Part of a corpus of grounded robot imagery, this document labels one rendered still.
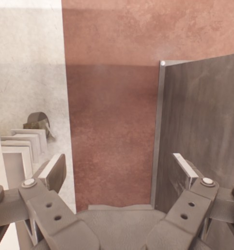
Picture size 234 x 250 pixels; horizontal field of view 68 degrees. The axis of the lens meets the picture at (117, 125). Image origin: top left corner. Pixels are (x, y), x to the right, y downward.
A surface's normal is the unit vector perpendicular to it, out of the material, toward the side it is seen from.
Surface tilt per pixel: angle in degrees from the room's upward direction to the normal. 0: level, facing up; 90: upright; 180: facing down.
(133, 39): 0
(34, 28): 0
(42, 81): 0
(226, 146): 90
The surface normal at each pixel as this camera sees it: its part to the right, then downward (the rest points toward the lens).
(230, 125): -1.00, 0.00
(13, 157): 0.02, 0.27
